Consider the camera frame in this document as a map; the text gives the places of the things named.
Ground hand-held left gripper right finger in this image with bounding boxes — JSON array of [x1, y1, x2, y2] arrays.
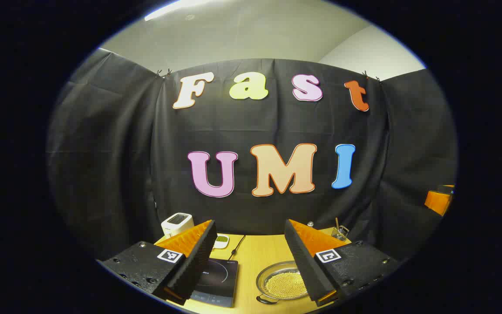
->
[[284, 219, 402, 307]]

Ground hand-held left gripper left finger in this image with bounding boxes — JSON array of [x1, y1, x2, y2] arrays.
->
[[98, 219, 217, 306]]

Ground pile of yellow soybeans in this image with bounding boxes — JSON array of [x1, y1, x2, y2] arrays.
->
[[265, 270, 308, 300]]

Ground black induction cooktop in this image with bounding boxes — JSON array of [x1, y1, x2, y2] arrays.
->
[[189, 258, 239, 308]]

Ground silver pot with black handles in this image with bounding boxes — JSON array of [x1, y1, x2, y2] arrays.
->
[[256, 261, 310, 304]]

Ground white toaster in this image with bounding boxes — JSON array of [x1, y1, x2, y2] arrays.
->
[[161, 212, 195, 238]]

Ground black backdrop cloth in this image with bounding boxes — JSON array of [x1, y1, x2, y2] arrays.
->
[[46, 48, 458, 262]]

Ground black power cable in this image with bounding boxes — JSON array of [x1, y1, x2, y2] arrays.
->
[[229, 235, 246, 259]]

